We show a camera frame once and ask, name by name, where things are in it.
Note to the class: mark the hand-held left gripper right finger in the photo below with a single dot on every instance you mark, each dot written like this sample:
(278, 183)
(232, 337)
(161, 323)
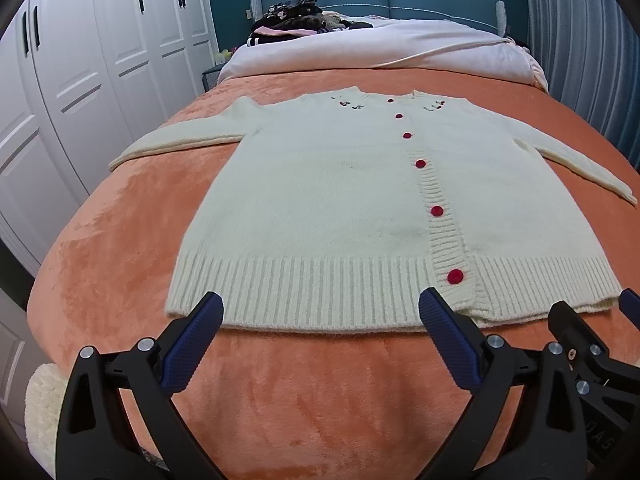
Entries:
(450, 340)

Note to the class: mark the cream knit cardigan red buttons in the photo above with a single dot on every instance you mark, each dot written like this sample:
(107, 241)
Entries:
(325, 200)

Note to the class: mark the teal nightstand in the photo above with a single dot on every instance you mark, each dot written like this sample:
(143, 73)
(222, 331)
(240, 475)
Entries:
(211, 79)

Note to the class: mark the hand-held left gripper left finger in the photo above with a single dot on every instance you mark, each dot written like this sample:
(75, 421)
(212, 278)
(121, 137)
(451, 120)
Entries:
(192, 340)

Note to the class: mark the white panelled wardrobe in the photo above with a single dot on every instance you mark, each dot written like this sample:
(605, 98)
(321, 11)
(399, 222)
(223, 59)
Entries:
(90, 85)

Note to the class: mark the cream fluffy cloth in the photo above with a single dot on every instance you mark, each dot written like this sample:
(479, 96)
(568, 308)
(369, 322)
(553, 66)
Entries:
(42, 410)

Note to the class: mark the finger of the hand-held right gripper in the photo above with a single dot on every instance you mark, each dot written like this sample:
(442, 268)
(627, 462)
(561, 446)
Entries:
(567, 322)
(631, 305)

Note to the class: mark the yellow-green small object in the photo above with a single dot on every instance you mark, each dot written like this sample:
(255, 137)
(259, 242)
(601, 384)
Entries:
(227, 53)

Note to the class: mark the orange plush blanket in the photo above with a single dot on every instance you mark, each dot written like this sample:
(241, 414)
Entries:
(125, 240)

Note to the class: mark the grey-blue curtain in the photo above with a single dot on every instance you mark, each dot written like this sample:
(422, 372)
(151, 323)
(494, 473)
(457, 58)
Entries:
(580, 40)

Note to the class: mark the white duvet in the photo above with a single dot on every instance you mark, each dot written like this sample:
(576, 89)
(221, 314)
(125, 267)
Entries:
(400, 42)

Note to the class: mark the pile of dark clothes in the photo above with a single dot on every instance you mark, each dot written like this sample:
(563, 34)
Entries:
(295, 17)

